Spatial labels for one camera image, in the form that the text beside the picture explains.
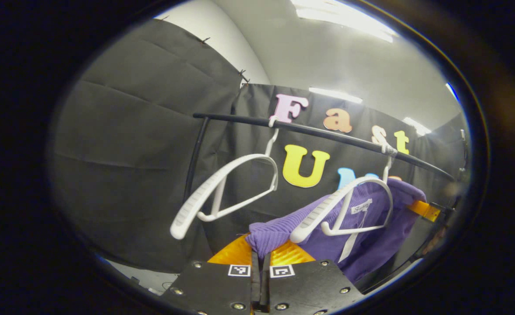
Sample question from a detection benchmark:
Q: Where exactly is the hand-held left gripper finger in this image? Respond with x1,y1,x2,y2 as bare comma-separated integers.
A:
160,234,260,315
261,240,365,315

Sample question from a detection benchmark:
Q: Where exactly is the purple knit cardigan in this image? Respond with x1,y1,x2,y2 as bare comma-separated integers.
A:
245,177,427,283

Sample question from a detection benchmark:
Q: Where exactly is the white plastic clothes hanger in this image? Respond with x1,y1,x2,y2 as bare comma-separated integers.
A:
170,116,280,240
289,144,399,244

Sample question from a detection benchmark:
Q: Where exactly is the black metal clothes rack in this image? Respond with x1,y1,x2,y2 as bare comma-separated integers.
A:
183,112,456,204

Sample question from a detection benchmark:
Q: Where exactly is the dark metal stand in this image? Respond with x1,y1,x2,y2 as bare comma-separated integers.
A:
459,128,469,173

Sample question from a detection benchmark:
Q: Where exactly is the black backdrop cloth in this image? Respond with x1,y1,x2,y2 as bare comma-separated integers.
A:
49,18,470,274

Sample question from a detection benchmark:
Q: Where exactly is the large ceiling light panel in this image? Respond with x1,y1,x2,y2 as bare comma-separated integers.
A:
290,0,398,43

